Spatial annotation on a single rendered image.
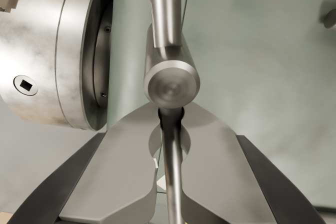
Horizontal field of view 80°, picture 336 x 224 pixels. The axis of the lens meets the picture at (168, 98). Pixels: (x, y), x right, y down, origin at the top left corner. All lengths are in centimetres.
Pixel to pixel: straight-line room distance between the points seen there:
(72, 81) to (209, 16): 20
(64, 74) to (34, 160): 200
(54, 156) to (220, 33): 202
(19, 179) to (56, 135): 66
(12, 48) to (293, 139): 41
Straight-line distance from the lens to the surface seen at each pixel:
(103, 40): 35
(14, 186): 262
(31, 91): 36
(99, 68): 35
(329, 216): 47
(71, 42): 31
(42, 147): 217
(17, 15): 35
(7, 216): 290
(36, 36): 33
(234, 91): 29
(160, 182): 36
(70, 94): 33
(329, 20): 31
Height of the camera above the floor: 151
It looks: 69 degrees down
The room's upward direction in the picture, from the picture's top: 179 degrees counter-clockwise
